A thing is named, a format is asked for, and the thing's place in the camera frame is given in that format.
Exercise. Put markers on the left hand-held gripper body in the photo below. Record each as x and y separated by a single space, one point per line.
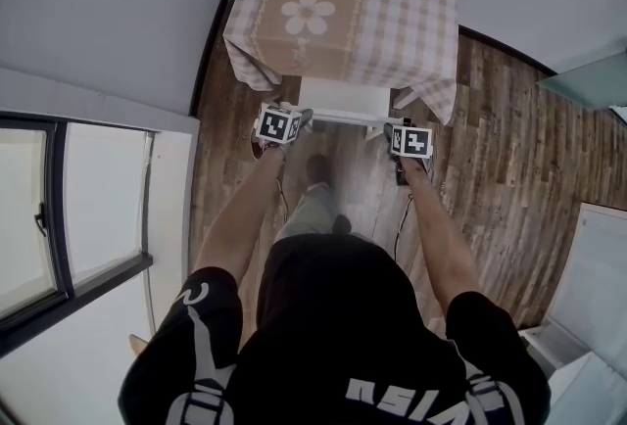
276 124

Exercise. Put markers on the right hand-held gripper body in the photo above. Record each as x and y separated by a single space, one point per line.
414 143

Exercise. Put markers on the white wooden chair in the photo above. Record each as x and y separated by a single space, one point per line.
343 95

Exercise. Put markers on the person's right forearm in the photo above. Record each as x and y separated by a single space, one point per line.
441 237

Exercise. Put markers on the person's left shoe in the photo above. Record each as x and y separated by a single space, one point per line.
318 168

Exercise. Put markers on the person's shoe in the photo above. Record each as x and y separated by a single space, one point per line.
318 168
343 223

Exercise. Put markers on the person's grey trousers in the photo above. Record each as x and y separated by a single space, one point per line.
308 212

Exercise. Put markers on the person's right shoe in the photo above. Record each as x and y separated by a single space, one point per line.
343 223

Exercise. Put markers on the frosted glass door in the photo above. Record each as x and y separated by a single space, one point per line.
588 80

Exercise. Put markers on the black framed window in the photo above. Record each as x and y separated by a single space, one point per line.
98 198

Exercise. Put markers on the person's black hooded shirt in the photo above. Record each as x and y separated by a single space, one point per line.
343 325

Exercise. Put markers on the white panelled cabinet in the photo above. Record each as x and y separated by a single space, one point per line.
597 276

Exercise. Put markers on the white shelf board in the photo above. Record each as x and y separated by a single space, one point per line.
536 340

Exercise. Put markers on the white storage box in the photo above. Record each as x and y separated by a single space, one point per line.
593 393

